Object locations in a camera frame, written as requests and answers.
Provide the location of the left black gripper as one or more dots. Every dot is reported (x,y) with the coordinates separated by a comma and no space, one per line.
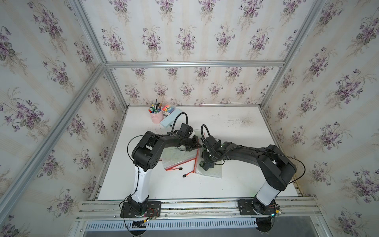
(194,145)

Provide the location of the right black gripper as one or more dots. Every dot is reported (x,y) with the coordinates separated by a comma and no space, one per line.
(206,160)

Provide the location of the mesh document bag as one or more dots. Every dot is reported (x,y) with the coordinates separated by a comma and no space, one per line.
(173,157)
(199,166)

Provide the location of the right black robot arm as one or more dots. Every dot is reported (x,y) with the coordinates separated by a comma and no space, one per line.
(277,168)

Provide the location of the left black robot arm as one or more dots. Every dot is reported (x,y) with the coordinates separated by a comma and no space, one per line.
(148,151)

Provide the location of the light blue pencil case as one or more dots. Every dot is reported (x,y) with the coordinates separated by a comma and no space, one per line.
(169,120)

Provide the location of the colourful marker box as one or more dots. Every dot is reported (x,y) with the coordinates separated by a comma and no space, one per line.
(168,109)

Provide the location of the pink pen cup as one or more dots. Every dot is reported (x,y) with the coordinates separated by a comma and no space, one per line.
(157,117)

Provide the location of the white ventilation grille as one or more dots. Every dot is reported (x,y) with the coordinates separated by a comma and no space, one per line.
(172,224)

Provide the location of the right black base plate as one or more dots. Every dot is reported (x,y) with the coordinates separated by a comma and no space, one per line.
(254,207)

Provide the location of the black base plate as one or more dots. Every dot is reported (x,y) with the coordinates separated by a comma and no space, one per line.
(132,209)
(254,207)

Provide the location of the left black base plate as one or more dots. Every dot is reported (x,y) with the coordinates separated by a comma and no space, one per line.
(132,209)

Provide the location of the aluminium mounting rail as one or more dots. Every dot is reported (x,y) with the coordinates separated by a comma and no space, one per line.
(106,210)

